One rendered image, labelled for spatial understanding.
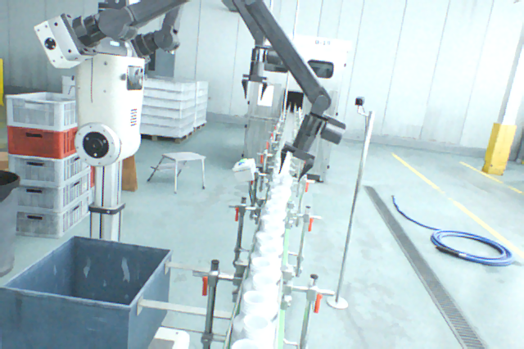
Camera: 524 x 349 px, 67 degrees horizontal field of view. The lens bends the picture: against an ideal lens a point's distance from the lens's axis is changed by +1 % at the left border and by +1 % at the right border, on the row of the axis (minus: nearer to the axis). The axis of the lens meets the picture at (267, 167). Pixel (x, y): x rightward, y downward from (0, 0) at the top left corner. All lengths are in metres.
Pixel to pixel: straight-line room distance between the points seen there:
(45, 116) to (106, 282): 2.24
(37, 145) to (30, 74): 10.36
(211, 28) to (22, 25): 5.48
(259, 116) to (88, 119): 4.60
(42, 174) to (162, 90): 4.61
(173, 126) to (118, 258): 6.60
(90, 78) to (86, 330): 0.80
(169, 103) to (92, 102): 6.37
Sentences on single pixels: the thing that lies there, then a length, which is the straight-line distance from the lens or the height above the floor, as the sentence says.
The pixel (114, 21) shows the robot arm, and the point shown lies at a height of 1.59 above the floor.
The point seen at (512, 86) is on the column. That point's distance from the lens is 9.85.
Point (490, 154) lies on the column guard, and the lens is 9.94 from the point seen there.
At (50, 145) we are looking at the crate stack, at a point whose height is 0.77.
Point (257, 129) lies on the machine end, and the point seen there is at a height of 0.70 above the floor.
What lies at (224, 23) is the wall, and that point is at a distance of 11.67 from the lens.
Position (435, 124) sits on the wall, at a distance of 12.10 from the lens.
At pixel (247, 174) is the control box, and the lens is 1.66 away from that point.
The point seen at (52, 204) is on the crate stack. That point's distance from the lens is 3.58.
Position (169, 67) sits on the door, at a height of 1.37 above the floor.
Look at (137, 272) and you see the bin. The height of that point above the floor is 0.86.
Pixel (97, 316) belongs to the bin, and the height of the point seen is 0.91.
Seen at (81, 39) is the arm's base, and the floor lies 1.53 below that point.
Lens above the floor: 1.49
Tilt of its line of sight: 13 degrees down
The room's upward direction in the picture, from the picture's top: 7 degrees clockwise
